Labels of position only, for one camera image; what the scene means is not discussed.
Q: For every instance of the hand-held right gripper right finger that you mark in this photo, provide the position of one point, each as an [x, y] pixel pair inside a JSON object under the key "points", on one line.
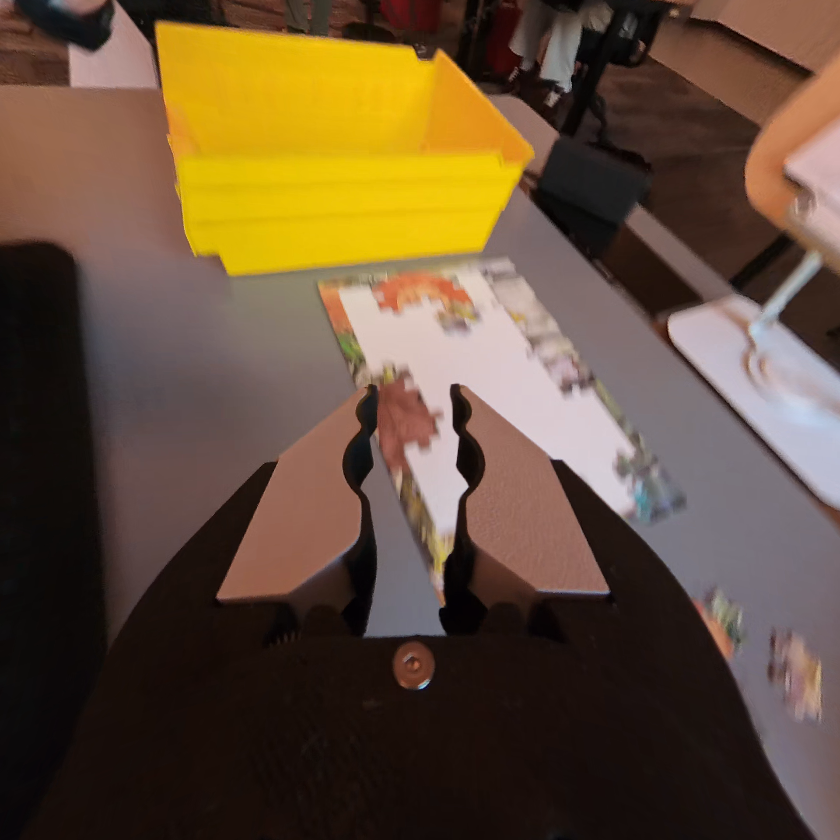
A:
{"points": [[531, 525]]}

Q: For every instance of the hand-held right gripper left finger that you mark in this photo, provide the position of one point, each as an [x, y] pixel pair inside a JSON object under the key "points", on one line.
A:
{"points": [[295, 525]]}

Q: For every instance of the puzzle frame tray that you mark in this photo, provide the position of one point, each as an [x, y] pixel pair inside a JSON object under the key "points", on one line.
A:
{"points": [[492, 380]]}

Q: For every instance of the pale spotted puzzle piece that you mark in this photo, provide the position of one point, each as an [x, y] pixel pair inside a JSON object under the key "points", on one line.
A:
{"points": [[571, 374]]}

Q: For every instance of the red puzzle piece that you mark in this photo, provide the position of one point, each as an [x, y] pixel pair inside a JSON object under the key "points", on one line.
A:
{"points": [[441, 290], [387, 298], [460, 300], [410, 292]]}

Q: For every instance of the yellow plastic bin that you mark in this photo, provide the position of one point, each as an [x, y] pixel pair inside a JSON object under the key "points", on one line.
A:
{"points": [[328, 197]]}

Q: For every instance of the grey desk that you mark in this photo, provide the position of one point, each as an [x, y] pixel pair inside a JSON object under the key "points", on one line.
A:
{"points": [[197, 361]]}

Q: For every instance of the white hanging tag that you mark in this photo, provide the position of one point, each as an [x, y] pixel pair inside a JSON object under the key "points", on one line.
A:
{"points": [[124, 59]]}

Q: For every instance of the teal grey puzzle piece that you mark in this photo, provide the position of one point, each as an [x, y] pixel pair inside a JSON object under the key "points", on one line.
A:
{"points": [[656, 492]]}

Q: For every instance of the green white puzzle piece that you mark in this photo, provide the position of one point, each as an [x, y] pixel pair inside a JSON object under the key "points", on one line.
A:
{"points": [[387, 375]]}

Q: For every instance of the pastel puzzle piece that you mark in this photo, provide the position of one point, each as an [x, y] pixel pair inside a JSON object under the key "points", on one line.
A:
{"points": [[722, 623], [797, 676]]}

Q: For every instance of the black dotted mat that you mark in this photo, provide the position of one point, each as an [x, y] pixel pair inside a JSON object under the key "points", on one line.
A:
{"points": [[39, 525]]}

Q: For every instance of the white stand base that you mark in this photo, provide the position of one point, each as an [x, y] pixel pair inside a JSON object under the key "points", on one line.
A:
{"points": [[735, 367]]}

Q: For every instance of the red bag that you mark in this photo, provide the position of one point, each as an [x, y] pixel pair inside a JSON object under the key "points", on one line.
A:
{"points": [[504, 36], [410, 13]]}

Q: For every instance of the black charger box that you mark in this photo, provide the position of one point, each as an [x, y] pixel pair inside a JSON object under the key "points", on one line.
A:
{"points": [[590, 184]]}

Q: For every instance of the printed instruction sheet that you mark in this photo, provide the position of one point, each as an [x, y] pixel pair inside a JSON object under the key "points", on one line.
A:
{"points": [[820, 190]]}

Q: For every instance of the black office chair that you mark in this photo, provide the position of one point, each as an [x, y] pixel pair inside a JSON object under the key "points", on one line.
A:
{"points": [[623, 33]]}

